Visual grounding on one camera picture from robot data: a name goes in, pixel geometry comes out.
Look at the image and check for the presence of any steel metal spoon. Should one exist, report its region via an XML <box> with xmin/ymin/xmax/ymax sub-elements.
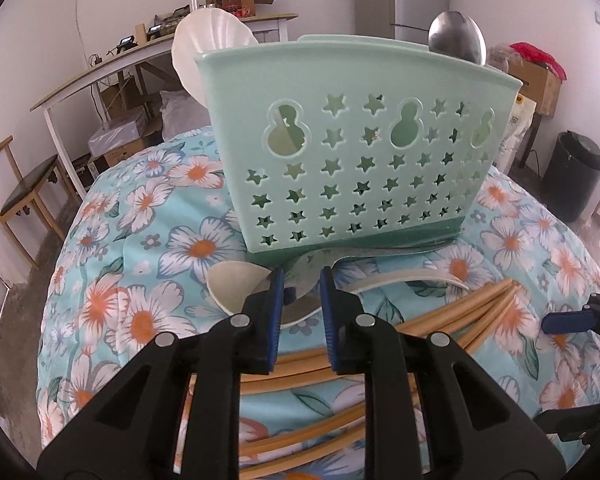
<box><xmin>282</xmin><ymin>237</ymin><xmax>454</xmax><ymax>328</ymax></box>
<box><xmin>428</xmin><ymin>11</ymin><xmax>486</xmax><ymax>66</ymax></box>

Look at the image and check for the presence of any floral blue tablecloth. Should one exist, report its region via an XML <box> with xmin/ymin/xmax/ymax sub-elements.
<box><xmin>36</xmin><ymin>127</ymin><xmax>600</xmax><ymax>444</ymax></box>

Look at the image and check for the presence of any black trash bin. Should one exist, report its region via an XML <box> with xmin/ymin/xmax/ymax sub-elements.
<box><xmin>541</xmin><ymin>130</ymin><xmax>600</xmax><ymax>223</ymax></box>

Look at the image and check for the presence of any mint green utensil basket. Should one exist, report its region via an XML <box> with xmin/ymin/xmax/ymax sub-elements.
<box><xmin>196</xmin><ymin>35</ymin><xmax>521</xmax><ymax>266</ymax></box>

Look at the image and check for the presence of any rice bag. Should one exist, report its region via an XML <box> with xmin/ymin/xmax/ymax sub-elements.
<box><xmin>493</xmin><ymin>93</ymin><xmax>536</xmax><ymax>174</ymax></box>

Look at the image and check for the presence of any white sack under desk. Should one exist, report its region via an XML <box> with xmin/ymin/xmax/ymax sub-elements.
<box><xmin>160</xmin><ymin>90</ymin><xmax>211</xmax><ymax>141</ymax></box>

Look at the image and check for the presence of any cardboard box under desk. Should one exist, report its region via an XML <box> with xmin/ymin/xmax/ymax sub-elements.
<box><xmin>88</xmin><ymin>107</ymin><xmax>162</xmax><ymax>167</ymax></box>

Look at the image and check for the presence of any cardboard box red bag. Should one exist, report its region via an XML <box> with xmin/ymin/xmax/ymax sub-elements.
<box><xmin>488</xmin><ymin>44</ymin><xmax>562</xmax><ymax>117</ymax></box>

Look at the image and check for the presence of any wooden chair dark seat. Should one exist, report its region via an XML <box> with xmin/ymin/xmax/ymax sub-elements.
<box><xmin>0</xmin><ymin>136</ymin><xmax>79</xmax><ymax>269</ymax></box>

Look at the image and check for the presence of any white desk table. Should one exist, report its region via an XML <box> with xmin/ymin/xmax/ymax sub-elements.
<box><xmin>30</xmin><ymin>13</ymin><xmax>299</xmax><ymax>198</ymax></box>

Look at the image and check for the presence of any clutter on desk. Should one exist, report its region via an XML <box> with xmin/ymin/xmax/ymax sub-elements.
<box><xmin>105</xmin><ymin>6</ymin><xmax>298</xmax><ymax>61</ymax></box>

